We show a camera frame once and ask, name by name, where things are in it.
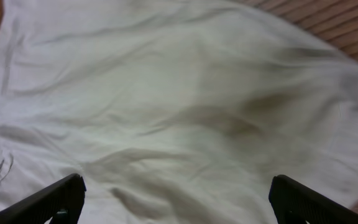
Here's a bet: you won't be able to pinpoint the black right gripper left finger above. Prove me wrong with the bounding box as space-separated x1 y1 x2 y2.
0 174 86 224

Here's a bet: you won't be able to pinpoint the beige khaki shorts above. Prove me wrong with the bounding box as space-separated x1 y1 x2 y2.
0 0 358 223

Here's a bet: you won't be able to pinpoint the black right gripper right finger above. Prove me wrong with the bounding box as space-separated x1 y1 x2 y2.
268 175 358 224

